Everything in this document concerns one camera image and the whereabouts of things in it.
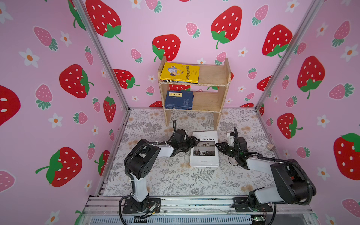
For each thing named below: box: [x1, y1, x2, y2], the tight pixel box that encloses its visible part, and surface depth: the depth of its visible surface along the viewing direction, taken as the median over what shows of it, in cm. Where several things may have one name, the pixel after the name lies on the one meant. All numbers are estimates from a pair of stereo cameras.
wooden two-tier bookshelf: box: [157, 56, 232, 131], surface depth 92 cm
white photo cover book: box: [189, 130, 219, 168], surface depth 91 cm
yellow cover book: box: [159, 62, 200, 84], surface depth 78 cm
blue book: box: [164, 90, 194, 111], surface depth 93 cm
